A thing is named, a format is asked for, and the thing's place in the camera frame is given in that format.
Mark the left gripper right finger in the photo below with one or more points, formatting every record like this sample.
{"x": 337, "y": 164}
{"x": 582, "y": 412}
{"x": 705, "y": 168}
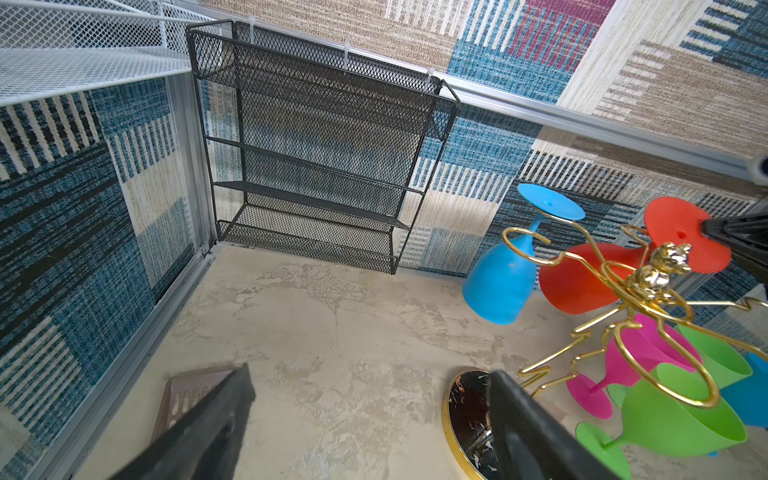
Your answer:
{"x": 529, "y": 443}

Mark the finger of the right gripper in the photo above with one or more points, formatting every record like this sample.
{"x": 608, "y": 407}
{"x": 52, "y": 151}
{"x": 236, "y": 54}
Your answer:
{"x": 746, "y": 237}

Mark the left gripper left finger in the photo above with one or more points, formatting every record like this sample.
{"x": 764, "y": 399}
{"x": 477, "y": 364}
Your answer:
{"x": 206, "y": 442}

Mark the green front wine glass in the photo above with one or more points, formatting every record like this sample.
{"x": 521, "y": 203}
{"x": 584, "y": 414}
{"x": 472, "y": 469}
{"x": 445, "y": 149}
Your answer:
{"x": 724, "y": 363}

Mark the green wine glass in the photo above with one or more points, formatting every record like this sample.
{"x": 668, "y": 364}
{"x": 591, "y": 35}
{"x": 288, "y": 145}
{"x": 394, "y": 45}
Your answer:
{"x": 664, "y": 425}
{"x": 724, "y": 363}

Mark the green back wine glass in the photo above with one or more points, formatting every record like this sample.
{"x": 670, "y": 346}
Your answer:
{"x": 664, "y": 425}

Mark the pink wine glass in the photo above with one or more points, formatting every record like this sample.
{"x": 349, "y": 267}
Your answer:
{"x": 636, "y": 360}

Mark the blue front wine glass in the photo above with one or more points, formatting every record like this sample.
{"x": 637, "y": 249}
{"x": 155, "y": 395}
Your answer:
{"x": 748, "y": 397}

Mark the blue wine glass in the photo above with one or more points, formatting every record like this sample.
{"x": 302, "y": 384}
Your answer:
{"x": 501, "y": 281}
{"x": 748, "y": 397}

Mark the gold wine glass rack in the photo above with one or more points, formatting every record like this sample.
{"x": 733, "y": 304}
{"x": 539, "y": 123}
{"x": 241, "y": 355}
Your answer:
{"x": 619, "y": 283}

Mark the blue back wine glass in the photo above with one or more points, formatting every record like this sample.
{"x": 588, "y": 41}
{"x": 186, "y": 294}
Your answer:
{"x": 501, "y": 281}

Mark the black wire shelf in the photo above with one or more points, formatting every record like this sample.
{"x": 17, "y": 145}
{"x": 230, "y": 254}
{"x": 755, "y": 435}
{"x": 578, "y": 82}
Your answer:
{"x": 314, "y": 150}

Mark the white mesh wall basket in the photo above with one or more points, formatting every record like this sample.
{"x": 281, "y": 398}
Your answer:
{"x": 51, "y": 48}

